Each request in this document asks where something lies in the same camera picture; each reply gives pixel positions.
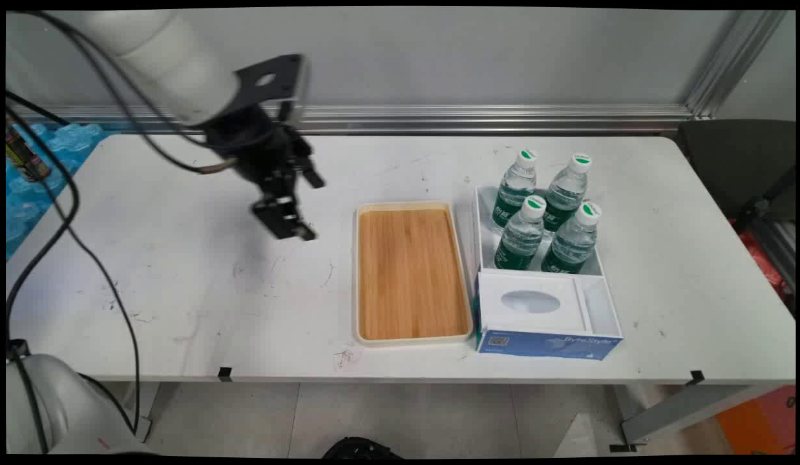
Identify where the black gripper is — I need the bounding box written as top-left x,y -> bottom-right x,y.
205,103 -> 327,242

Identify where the water bottle with green label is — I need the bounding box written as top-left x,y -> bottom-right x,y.
491,149 -> 538,232
540,202 -> 602,274
543,153 -> 593,233
494,196 -> 547,271

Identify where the bamboo tray with cream rim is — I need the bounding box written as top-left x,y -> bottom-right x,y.
355,201 -> 474,347

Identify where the white table leg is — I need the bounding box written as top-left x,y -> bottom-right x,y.
138,382 -> 182,444
609,384 -> 744,453

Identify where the blue bubble wrap sheet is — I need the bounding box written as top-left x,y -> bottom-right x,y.
6,122 -> 114,260

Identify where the black round floor object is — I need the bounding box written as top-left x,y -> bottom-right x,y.
322,437 -> 405,460

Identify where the dark printed can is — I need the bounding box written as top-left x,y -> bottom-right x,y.
6,125 -> 52,182

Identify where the white box with blue side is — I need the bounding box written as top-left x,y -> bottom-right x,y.
472,186 -> 624,361

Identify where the red bag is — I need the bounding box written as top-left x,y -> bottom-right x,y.
735,221 -> 795,312

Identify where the orange box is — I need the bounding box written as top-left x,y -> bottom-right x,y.
715,386 -> 796,455

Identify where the black cable with brown plug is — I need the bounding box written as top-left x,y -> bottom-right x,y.
12,10 -> 239,176

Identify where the black wrist camera mount plate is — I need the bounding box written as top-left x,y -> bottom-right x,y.
235,54 -> 308,125

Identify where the horizontal aluminium frame rail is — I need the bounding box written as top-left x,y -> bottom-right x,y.
6,103 -> 699,136

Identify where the long black cable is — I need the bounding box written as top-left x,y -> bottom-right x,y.
6,90 -> 142,454

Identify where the slanted aluminium frame post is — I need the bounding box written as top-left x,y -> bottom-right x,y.
684,10 -> 790,121

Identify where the aluminium side frame bar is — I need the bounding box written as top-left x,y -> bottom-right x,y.
736,167 -> 796,293

